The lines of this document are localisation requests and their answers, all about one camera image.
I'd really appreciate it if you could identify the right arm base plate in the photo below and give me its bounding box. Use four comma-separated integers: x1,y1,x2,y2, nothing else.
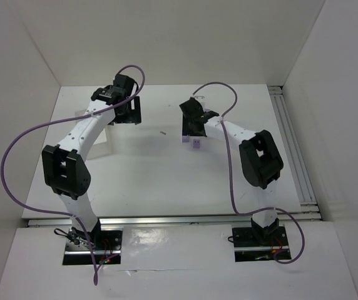
227,226,292,263

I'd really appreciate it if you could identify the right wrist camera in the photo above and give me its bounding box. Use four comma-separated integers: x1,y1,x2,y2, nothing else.
194,96,205,101

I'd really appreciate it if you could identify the aluminium side rail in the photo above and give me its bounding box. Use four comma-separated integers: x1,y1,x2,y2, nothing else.
268,86,323,221

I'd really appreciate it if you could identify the white perforated box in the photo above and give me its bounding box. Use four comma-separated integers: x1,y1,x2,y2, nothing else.
73,114,111,159

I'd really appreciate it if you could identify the purple window block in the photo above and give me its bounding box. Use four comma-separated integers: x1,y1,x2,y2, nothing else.
193,139,201,149

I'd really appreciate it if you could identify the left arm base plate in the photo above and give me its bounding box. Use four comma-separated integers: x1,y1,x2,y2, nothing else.
54,228,123,266

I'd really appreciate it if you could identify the aluminium front rail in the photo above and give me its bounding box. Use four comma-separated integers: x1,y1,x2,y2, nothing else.
27,212,320,228

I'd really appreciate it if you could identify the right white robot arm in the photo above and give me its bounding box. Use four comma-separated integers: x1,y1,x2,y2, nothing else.
180,97,284,243

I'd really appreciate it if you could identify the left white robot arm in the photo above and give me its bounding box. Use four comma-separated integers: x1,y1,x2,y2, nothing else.
41,74,141,244

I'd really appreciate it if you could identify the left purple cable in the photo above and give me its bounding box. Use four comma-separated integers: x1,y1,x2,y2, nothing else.
1,64,146,287

